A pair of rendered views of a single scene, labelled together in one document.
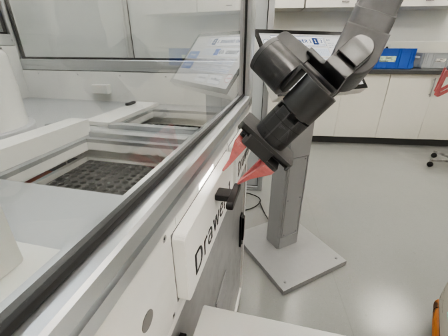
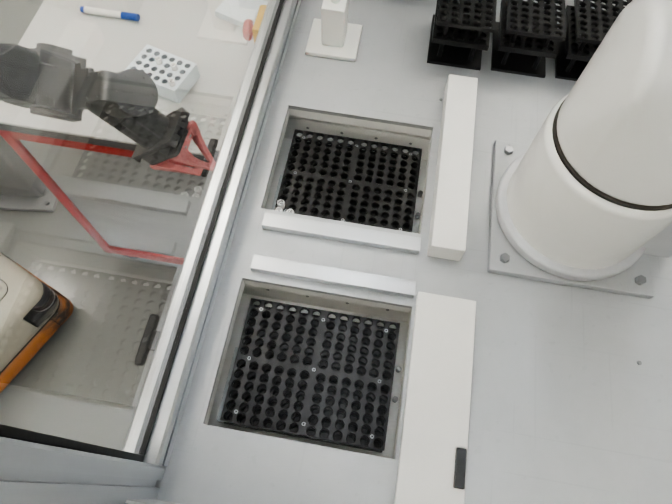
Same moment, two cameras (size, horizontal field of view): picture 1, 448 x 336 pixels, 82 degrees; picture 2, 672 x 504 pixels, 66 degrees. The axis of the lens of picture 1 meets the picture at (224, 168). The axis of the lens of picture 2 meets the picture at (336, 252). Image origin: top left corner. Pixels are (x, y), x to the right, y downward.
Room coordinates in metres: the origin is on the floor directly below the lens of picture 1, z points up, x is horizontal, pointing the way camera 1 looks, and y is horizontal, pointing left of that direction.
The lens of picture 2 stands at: (0.89, 0.15, 1.63)
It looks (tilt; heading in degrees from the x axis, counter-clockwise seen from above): 65 degrees down; 173
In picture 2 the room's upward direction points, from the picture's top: 3 degrees clockwise
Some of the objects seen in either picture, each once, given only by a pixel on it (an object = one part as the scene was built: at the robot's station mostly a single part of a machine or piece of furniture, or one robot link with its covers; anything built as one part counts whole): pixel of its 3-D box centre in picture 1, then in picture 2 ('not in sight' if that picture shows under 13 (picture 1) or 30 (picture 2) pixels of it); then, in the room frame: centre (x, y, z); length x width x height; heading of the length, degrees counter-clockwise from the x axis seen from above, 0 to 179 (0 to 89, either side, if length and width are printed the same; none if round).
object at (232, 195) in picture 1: (227, 195); not in sight; (0.38, 0.00, 0.91); 0.07 x 0.04 x 0.01; 167
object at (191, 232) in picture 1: (211, 209); not in sight; (0.38, 0.02, 0.87); 0.29 x 0.02 x 0.11; 167
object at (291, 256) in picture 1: (295, 175); not in sight; (1.24, -0.38, 0.51); 0.50 x 0.45 x 1.02; 27
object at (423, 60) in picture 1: (433, 60); not in sight; (3.44, -2.57, 0.99); 0.40 x 0.31 x 0.17; 84
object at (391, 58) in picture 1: (381, 58); not in sight; (3.44, -1.92, 1.01); 0.61 x 0.41 x 0.22; 84
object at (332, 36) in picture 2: not in sight; (334, 18); (0.16, 0.21, 1.00); 0.09 x 0.08 x 0.10; 77
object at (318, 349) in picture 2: not in sight; (314, 374); (0.74, 0.14, 0.87); 0.22 x 0.18 x 0.06; 77
